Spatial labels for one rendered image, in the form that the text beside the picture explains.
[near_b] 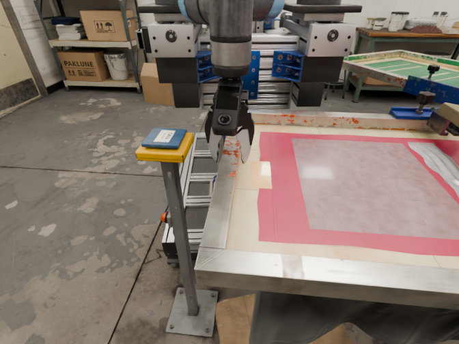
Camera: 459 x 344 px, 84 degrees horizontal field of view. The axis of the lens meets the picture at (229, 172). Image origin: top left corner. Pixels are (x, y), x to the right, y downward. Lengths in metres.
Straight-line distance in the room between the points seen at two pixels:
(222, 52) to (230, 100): 0.08
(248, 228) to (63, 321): 1.30
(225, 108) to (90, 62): 4.16
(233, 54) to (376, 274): 0.40
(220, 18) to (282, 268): 0.39
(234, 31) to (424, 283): 0.46
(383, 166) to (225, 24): 0.48
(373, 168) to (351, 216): 0.20
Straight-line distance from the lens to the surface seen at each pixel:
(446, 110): 0.86
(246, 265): 0.37
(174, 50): 0.90
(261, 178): 0.57
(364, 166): 0.69
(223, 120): 0.46
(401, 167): 0.73
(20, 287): 1.87
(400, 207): 0.60
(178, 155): 0.67
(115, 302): 1.57
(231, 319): 1.40
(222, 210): 0.44
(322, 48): 0.94
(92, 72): 4.61
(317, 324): 0.67
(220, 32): 0.48
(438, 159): 0.80
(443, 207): 0.65
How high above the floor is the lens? 1.30
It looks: 35 degrees down
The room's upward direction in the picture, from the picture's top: straight up
